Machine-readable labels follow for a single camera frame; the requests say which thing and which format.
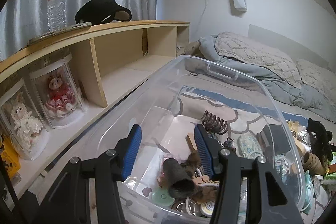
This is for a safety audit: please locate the black visor cap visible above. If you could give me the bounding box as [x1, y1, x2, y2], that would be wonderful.
[75, 0, 132, 26]

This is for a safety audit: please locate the floral fabric pouch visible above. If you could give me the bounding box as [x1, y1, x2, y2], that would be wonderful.
[237, 132, 264, 160]

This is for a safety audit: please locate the red dress doll case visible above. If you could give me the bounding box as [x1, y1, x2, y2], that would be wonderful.
[29, 54, 88, 128]

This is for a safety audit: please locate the brown furry headband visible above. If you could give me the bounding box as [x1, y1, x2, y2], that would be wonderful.
[157, 152, 218, 203]

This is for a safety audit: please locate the black box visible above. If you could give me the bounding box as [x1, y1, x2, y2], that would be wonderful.
[257, 124, 290, 162]

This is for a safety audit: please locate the beige yarn cone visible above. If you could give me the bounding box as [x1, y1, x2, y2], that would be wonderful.
[302, 152, 326, 176]

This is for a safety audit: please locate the wooden shelf unit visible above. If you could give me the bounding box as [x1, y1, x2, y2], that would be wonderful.
[1, 20, 189, 196]

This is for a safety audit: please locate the clear plastic storage bin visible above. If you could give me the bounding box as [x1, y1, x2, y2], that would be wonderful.
[39, 56, 305, 223]

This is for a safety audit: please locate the white dress doll case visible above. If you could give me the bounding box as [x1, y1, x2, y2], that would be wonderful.
[1, 79, 50, 160]

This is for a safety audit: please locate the plastic water bottle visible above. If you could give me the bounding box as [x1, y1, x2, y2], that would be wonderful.
[47, 0, 67, 31]

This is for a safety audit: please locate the wooden hairbrush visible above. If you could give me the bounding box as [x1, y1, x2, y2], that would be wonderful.
[186, 133, 198, 153]

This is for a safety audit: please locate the black fuzzy hat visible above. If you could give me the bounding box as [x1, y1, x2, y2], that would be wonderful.
[306, 118, 333, 169]

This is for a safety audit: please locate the brown hair claw clip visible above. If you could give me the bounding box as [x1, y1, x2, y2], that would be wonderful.
[201, 110, 228, 135]

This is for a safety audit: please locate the grey beige duvet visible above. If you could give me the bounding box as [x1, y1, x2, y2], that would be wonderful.
[183, 31, 336, 122]

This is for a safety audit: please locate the floral hair claw clip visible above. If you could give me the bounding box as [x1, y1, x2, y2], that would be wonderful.
[223, 137, 237, 154]

